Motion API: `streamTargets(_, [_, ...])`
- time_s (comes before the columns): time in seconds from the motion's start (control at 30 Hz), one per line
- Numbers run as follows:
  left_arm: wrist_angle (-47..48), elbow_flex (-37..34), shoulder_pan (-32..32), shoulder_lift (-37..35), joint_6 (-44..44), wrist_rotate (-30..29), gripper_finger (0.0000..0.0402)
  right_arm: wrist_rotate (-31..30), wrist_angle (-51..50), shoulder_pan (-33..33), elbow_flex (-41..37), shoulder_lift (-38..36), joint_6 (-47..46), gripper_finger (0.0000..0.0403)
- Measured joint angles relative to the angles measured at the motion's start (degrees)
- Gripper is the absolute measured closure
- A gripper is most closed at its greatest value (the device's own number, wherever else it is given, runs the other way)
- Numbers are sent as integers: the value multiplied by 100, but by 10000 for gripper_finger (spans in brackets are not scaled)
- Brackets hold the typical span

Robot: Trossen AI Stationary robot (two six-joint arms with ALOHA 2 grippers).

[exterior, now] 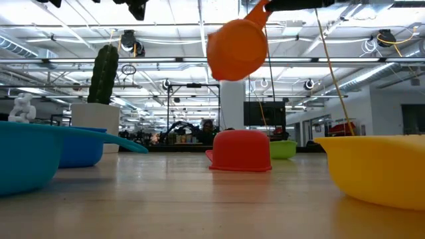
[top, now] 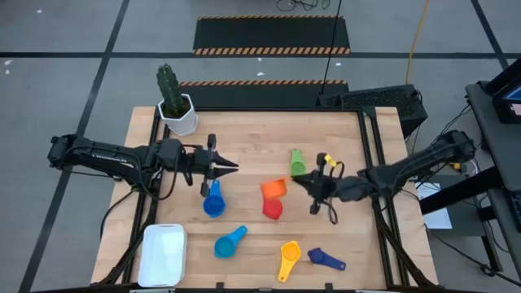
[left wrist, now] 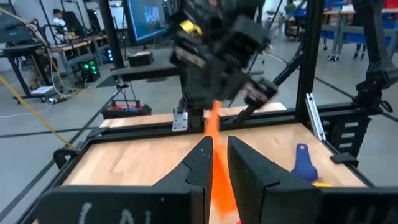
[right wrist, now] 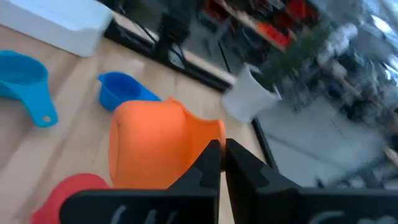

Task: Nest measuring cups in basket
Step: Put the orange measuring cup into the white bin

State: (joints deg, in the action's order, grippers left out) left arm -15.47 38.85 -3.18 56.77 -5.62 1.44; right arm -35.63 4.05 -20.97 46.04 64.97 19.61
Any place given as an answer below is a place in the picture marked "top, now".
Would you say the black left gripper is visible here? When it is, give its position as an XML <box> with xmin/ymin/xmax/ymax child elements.
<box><xmin>181</xmin><ymin>133</ymin><xmax>239</xmax><ymax>199</ymax></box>

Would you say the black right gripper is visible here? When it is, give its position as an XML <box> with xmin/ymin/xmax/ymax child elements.
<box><xmin>291</xmin><ymin>153</ymin><xmax>341</xmax><ymax>216</ymax></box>

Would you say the green measuring cup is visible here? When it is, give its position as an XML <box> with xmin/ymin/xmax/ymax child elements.
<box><xmin>289</xmin><ymin>148</ymin><xmax>308</xmax><ymax>177</ymax></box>

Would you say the orange measuring cup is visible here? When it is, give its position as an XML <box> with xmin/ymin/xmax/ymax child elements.
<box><xmin>260</xmin><ymin>177</ymin><xmax>288</xmax><ymax>201</ymax></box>

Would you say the large blue measuring cup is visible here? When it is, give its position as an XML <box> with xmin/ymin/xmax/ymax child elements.
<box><xmin>202</xmin><ymin>178</ymin><xmax>227</xmax><ymax>219</ymax></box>

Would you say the red measuring cup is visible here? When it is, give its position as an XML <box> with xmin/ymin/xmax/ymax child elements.
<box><xmin>261</xmin><ymin>197</ymin><xmax>284</xmax><ymax>221</ymax></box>

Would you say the yellow measuring cup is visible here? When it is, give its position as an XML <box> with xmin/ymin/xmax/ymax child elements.
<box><xmin>278</xmin><ymin>240</ymin><xmax>302</xmax><ymax>283</ymax></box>

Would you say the small navy measuring cup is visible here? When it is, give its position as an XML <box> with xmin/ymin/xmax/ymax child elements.
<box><xmin>307</xmin><ymin>247</ymin><xmax>347</xmax><ymax>272</ymax></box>

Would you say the light blue measuring cup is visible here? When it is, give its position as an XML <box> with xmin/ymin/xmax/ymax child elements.
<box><xmin>213</xmin><ymin>225</ymin><xmax>248</xmax><ymax>260</ymax></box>

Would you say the white plastic basket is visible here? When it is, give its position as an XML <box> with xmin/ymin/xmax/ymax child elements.
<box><xmin>137</xmin><ymin>223</ymin><xmax>188</xmax><ymax>288</ymax></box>

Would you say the white hexagonal plant pot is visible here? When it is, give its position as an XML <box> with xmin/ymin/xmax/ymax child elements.
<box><xmin>157</xmin><ymin>93</ymin><xmax>199</xmax><ymax>137</ymax></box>

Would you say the black hazard-striped floor mat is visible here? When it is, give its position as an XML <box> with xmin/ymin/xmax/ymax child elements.
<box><xmin>178</xmin><ymin>79</ymin><xmax>350</xmax><ymax>109</ymax></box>
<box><xmin>192</xmin><ymin>15</ymin><xmax>352</xmax><ymax>56</ymax></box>

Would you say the green cactus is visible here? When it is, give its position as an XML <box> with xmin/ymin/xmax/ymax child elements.
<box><xmin>156</xmin><ymin>63</ymin><xmax>185</xmax><ymax>117</ymax></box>

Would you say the black computer case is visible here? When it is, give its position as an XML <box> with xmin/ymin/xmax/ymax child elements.
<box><xmin>317</xmin><ymin>84</ymin><xmax>429</xmax><ymax>138</ymax></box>

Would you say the white paper sheet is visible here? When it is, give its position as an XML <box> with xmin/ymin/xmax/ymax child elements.
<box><xmin>414</xmin><ymin>181</ymin><xmax>453</xmax><ymax>230</ymax></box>

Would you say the grey side desk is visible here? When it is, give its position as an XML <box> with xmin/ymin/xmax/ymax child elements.
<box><xmin>418</xmin><ymin>81</ymin><xmax>521</xmax><ymax>278</ymax></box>

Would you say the black monitor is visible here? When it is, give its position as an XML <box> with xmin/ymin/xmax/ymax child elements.
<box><xmin>484</xmin><ymin>58</ymin><xmax>521</xmax><ymax>125</ymax></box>

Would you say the black aluminium table frame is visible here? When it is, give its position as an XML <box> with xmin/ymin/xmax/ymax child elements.
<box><xmin>97</xmin><ymin>106</ymin><xmax>439</xmax><ymax>291</ymax></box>

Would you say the black hanging cable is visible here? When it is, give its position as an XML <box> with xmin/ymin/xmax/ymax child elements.
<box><xmin>320</xmin><ymin>0</ymin><xmax>343</xmax><ymax>95</ymax></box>

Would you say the yellow hanging cable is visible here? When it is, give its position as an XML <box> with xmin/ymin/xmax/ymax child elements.
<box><xmin>405</xmin><ymin>0</ymin><xmax>431</xmax><ymax>85</ymax></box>

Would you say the black coiled floor cable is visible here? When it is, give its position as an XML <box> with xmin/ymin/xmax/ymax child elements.
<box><xmin>276</xmin><ymin>0</ymin><xmax>331</xmax><ymax>12</ymax></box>

